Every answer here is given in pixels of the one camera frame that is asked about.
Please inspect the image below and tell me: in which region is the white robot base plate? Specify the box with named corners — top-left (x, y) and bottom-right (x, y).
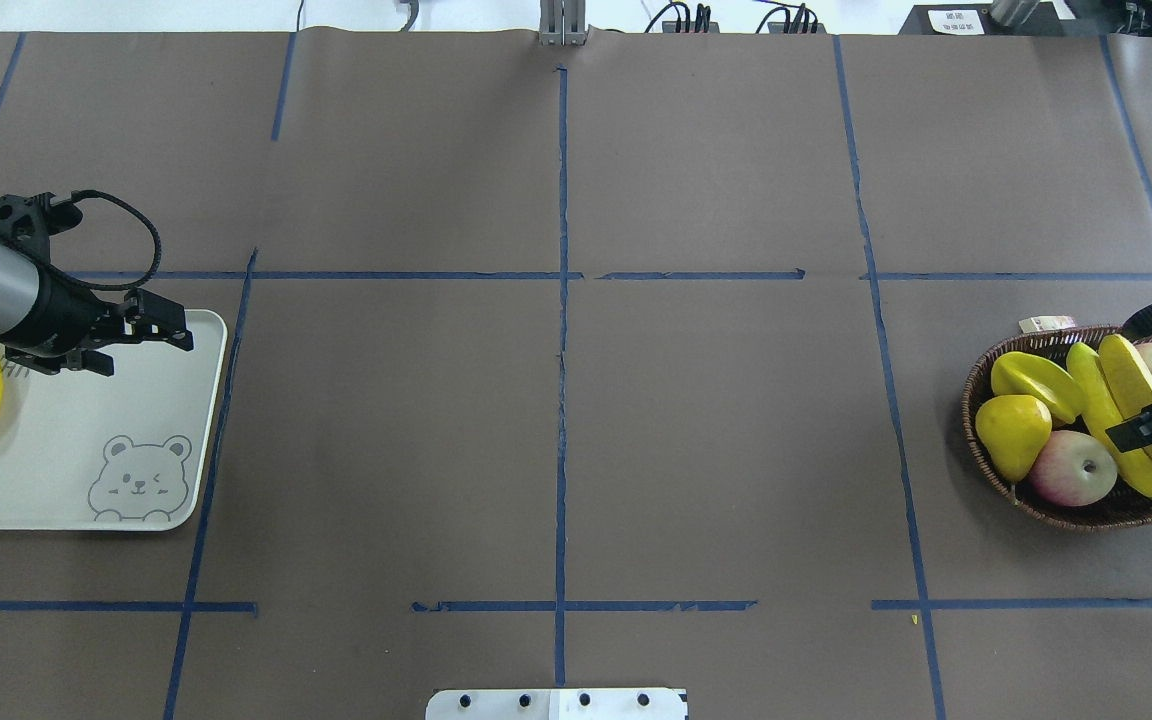
top-left (424, 687), bottom-right (690, 719)

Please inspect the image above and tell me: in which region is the white bear tray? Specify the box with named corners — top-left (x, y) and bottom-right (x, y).
top-left (0, 309), bottom-right (228, 532)

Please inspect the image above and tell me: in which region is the yellow starfruit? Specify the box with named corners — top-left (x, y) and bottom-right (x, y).
top-left (990, 351), bottom-right (1087, 427)

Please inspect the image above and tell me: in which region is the brown wicker basket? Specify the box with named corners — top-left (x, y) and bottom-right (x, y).
top-left (962, 325), bottom-right (1152, 531)

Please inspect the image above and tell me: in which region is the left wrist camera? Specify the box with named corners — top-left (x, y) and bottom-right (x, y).
top-left (0, 192), bottom-right (83, 264)

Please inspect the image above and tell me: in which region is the red green apple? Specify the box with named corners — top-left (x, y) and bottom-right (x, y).
top-left (1025, 430), bottom-right (1119, 509)

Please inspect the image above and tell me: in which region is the black label box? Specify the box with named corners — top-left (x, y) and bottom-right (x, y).
top-left (899, 1), bottom-right (1066, 37)

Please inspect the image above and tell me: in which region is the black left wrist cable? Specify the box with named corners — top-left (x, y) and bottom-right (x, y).
top-left (0, 188), bottom-right (162, 293)

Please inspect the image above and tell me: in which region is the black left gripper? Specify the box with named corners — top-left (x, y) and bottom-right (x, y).
top-left (31, 270), bottom-right (195, 377)

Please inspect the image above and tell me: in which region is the aluminium frame post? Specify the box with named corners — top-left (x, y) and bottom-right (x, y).
top-left (538, 0), bottom-right (589, 47)

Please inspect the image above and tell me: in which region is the yellow pear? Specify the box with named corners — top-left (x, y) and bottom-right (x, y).
top-left (975, 395), bottom-right (1053, 484)

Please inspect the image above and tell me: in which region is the basket paper tag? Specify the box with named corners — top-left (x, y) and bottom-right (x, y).
top-left (1018, 314), bottom-right (1076, 334)

